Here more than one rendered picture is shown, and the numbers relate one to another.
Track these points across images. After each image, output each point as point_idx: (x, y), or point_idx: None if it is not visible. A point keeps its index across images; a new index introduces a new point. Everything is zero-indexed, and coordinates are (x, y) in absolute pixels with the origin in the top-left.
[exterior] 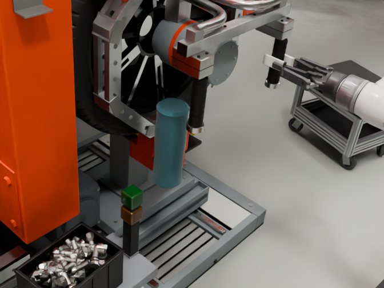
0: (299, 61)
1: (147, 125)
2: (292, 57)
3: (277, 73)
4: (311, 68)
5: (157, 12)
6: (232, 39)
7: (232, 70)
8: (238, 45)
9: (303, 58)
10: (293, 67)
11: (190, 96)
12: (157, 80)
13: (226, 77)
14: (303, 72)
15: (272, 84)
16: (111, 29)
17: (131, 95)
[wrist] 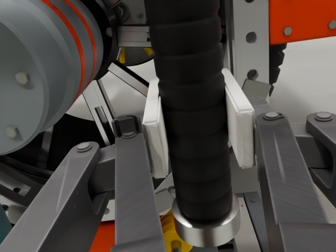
0: (259, 132)
1: (6, 204)
2: (249, 104)
3: (184, 176)
4: (277, 218)
5: (95, 7)
6: (238, 65)
7: (37, 122)
8: (269, 85)
9: (329, 122)
10: (137, 161)
11: (153, 178)
12: (103, 133)
13: (9, 139)
14: (115, 231)
15: (177, 219)
16: None
17: (44, 145)
